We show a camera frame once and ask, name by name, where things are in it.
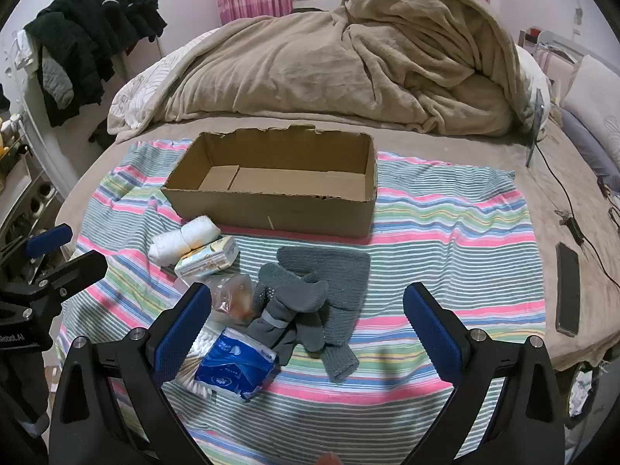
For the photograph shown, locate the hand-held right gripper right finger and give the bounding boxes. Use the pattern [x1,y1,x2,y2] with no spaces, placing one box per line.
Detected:
[402,282,568,465]

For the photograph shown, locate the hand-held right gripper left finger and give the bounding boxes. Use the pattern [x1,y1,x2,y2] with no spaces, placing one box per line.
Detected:
[48,281,214,465]

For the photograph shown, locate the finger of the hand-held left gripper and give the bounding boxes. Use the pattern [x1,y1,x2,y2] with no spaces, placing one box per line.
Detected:
[0,224,73,274]
[26,249,109,312]

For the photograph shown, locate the bag of cotton swabs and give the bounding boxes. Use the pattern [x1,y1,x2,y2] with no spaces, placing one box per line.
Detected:
[173,327,228,398]

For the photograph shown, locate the clear plastic snack bag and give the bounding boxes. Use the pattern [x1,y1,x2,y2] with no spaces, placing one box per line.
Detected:
[194,274,260,324]

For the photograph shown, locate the blue tissue pack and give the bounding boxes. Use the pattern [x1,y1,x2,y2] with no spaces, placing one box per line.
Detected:
[194,328,280,401]

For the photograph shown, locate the yellow printed tissue pack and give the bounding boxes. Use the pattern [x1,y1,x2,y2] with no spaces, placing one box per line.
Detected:
[174,236,240,278]

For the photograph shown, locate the white cloth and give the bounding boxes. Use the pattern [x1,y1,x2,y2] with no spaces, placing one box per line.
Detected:
[148,217,217,265]

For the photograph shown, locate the grey dotted socks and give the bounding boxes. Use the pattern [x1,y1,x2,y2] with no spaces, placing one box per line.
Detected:
[247,264,331,368]

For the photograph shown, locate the grey knit cloth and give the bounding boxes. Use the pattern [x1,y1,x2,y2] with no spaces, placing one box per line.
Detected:
[276,246,372,383]

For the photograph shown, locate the cardboard box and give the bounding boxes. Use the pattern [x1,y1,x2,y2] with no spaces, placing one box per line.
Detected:
[162,125,379,239]

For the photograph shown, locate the white shoe rack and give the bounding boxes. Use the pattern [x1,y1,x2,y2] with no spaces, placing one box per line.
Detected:
[0,114,66,257]

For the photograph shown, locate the striped multicolour cloth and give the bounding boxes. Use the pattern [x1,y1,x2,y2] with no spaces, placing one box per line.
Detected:
[55,138,548,465]

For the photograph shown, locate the bed with taupe sheet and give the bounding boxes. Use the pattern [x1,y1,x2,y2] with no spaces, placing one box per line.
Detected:
[55,119,620,376]

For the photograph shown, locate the black smartphone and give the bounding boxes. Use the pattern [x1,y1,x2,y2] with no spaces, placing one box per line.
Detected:
[555,242,581,336]

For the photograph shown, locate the grey quilted garment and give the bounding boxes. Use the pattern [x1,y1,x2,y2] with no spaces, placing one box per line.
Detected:
[41,53,74,110]

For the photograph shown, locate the patterned bag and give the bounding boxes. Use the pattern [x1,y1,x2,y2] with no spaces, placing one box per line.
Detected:
[566,362,612,428]

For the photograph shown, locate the black charger adapter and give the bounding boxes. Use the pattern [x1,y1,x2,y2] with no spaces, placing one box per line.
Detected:
[556,208,585,247]

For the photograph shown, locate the white floral duvet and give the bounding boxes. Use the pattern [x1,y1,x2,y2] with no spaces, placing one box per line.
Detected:
[107,29,221,133]

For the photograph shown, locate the pile of black clothes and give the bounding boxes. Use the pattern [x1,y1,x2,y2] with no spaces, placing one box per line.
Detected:
[24,0,168,127]

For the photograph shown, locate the grey pillow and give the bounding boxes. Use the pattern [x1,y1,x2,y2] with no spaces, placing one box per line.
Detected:
[556,105,620,182]

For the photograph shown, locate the white pillow under blanket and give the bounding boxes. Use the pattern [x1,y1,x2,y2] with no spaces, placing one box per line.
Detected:
[515,45,553,124]

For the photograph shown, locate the beige fleece blanket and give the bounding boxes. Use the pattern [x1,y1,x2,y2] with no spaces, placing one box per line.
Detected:
[107,0,530,137]

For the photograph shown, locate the white bedside shelf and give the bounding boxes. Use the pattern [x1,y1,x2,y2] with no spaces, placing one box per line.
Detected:
[517,26,584,66]

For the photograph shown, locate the black cable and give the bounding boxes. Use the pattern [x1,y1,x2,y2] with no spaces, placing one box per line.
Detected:
[532,136,620,284]

